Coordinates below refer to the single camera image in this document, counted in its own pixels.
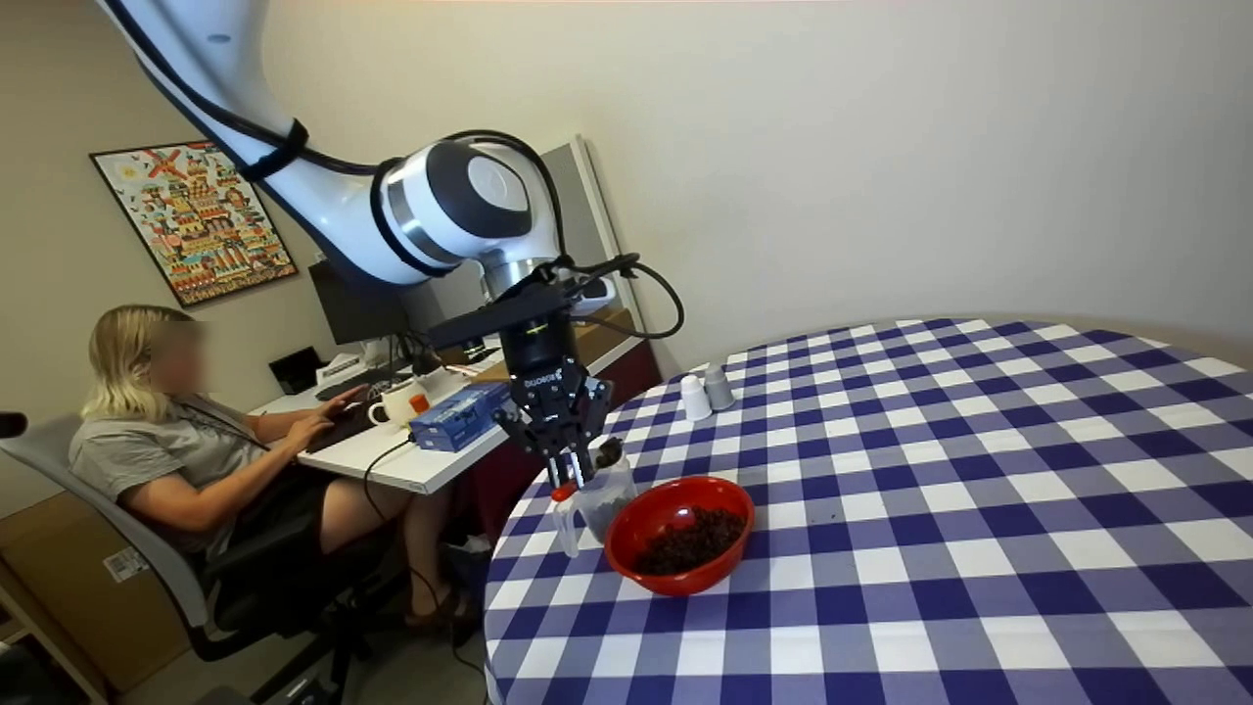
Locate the dark beans pile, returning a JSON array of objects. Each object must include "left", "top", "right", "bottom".
[{"left": 632, "top": 507, "right": 746, "bottom": 582}]

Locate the clear plastic handled jar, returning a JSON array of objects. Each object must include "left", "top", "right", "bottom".
[{"left": 550, "top": 446, "right": 646, "bottom": 548}]

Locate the colourful framed poster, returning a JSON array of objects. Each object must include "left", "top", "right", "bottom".
[{"left": 86, "top": 136, "right": 301, "bottom": 314}]

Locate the blue electronics box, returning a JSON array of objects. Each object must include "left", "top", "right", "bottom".
[{"left": 407, "top": 381, "right": 522, "bottom": 455}]

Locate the grey black office chair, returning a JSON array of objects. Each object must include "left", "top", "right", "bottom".
[{"left": 0, "top": 409, "right": 395, "bottom": 705}]

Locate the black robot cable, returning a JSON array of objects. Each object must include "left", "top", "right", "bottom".
[{"left": 555, "top": 253, "right": 690, "bottom": 351}]

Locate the seated blonde woman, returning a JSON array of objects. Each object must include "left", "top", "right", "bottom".
[{"left": 66, "top": 304, "right": 475, "bottom": 636}]

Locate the black computer monitor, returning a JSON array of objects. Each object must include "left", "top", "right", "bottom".
[{"left": 306, "top": 257, "right": 450, "bottom": 353}]

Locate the blue white checkered tablecloth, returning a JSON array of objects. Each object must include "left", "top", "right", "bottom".
[{"left": 480, "top": 314, "right": 1253, "bottom": 705}]

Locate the large brown cardboard carton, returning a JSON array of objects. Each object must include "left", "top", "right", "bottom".
[{"left": 0, "top": 490, "right": 200, "bottom": 699}]

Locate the white mug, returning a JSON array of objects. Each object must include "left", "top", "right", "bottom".
[{"left": 364, "top": 386, "right": 434, "bottom": 431}]

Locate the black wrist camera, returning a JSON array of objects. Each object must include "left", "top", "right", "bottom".
[{"left": 421, "top": 266, "right": 619, "bottom": 353}]

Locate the white office desk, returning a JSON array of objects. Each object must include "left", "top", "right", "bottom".
[{"left": 250, "top": 326, "right": 649, "bottom": 499}]

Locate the red bowl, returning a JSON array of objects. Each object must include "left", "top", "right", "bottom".
[{"left": 601, "top": 475, "right": 759, "bottom": 605}]

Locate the black keyboard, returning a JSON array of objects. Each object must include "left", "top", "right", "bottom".
[{"left": 301, "top": 396, "right": 392, "bottom": 455}]

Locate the small white shaker bottle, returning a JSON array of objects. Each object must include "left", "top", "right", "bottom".
[{"left": 677, "top": 374, "right": 717, "bottom": 422}]

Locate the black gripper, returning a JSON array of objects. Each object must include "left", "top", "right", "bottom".
[{"left": 497, "top": 318, "right": 614, "bottom": 499}]

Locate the small black desk device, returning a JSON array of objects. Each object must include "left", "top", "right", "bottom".
[{"left": 264, "top": 345, "right": 331, "bottom": 396}]

